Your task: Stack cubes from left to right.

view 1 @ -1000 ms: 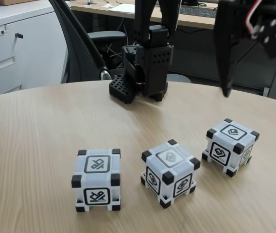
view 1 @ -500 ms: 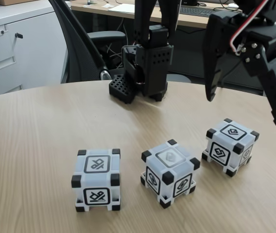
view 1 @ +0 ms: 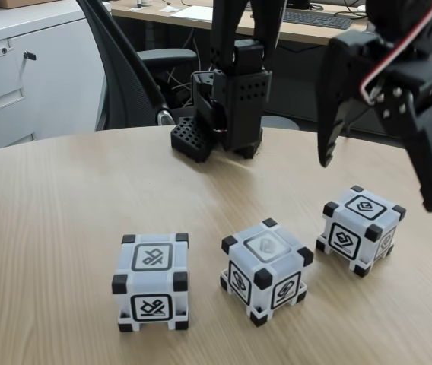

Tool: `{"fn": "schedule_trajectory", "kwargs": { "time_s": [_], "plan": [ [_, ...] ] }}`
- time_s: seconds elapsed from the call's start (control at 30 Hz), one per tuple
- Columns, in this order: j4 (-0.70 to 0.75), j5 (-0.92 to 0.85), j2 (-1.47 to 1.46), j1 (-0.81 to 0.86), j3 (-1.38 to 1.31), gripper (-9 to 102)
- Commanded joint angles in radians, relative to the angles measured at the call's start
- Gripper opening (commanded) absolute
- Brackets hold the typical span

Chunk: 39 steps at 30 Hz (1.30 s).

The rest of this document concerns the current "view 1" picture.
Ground white cube check-diamond symbol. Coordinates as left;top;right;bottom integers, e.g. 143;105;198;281
316;185;407;278

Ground white cube zigzag symbol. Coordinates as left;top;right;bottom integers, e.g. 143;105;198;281
219;217;315;328

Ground black computer keyboard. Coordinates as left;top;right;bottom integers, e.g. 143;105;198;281
281;10;354;30

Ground white paper sheet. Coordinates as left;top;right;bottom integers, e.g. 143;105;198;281
172;6;214;20

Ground black office chair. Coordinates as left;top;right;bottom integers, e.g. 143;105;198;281
75;0;199;132

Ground white cube crossed-lines symbol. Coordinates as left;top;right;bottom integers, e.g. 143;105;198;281
111;232;190;334

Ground white filing cabinet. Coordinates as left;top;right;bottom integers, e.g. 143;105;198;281
0;7;109;155

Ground brown cardboard box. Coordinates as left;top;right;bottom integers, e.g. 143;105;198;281
0;0;52;9

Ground red white servo cable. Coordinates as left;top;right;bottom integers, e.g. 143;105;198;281
359;0;432;104

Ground tangled cables under desk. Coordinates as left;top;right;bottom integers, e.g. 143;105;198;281
164;66;198;110

